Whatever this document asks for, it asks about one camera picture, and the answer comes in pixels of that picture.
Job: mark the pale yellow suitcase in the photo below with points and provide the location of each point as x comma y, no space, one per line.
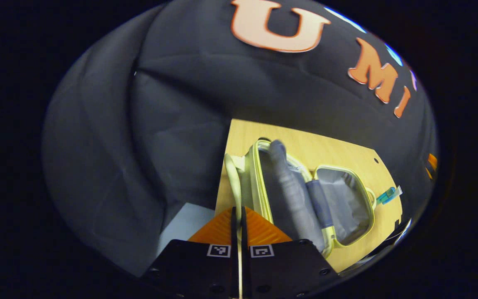
347,203

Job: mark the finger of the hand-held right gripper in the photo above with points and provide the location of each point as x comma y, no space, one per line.
432,162

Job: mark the black backdrop cloth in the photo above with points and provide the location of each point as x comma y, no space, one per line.
181,104

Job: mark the blue and white tube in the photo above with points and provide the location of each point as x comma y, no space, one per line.
388,194

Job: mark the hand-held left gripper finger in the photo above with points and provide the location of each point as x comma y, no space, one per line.
234,228
244,228

